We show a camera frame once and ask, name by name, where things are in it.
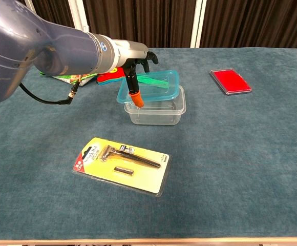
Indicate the white frame post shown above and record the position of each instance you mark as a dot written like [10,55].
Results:
[79,15]
[198,23]

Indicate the red ink pad case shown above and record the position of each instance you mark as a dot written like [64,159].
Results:
[230,81]

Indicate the dark pleated curtain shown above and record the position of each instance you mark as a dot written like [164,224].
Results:
[143,20]

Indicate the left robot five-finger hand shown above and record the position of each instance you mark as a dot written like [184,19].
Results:
[130,52]

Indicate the red hand clapper toy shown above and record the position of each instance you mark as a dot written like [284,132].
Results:
[110,77]

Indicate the thin grey frame post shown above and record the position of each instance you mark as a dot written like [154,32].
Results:
[30,3]

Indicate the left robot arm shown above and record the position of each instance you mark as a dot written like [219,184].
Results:
[35,48]

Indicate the clear plastic container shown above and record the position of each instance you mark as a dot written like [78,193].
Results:
[158,114]

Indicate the green snack bag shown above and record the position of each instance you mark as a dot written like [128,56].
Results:
[66,79]

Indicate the yellow razor blister pack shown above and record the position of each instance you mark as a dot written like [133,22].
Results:
[128,176]

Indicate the teal table cloth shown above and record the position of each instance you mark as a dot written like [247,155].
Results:
[228,153]

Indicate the teal plastic lid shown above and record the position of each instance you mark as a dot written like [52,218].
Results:
[158,84]

